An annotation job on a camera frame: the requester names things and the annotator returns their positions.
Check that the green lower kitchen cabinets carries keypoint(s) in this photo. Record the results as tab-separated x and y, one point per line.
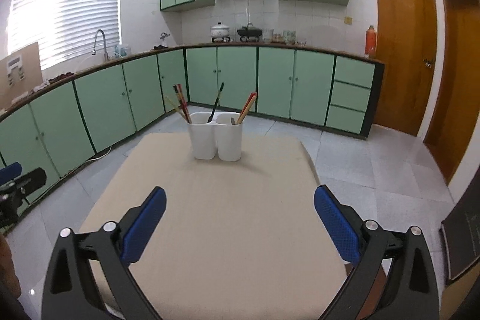
65	124

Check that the jars on counter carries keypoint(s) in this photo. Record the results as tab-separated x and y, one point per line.
286	37

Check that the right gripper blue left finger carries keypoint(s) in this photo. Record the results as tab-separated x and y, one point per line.
138	225

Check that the black wok with lid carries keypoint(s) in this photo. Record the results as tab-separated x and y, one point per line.
249	33

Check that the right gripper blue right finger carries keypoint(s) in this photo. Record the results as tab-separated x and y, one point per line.
342	224

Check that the white cooking pot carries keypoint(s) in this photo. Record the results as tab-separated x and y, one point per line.
220	33

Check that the cardboard sheet with labels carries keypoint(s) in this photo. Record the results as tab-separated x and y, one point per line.
20	74

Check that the white double utensil holder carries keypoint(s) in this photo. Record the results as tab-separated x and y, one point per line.
218	138

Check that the red orange floral chopstick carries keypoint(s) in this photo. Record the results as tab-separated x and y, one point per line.
183	102

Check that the white window blinds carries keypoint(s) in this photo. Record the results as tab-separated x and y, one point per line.
63	29

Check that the black case on floor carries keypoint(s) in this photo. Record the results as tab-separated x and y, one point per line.
461	234

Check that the orange fire extinguisher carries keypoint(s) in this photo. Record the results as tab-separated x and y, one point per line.
370	41

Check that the brown wooden door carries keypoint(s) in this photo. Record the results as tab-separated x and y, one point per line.
457	107
407	32

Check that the red orange patterned chopstick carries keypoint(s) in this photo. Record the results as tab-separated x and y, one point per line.
174	87

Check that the plain bamboo chopstick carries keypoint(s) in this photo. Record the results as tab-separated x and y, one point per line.
175	107

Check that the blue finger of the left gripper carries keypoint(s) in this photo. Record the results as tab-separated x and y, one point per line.
8	173
27	184

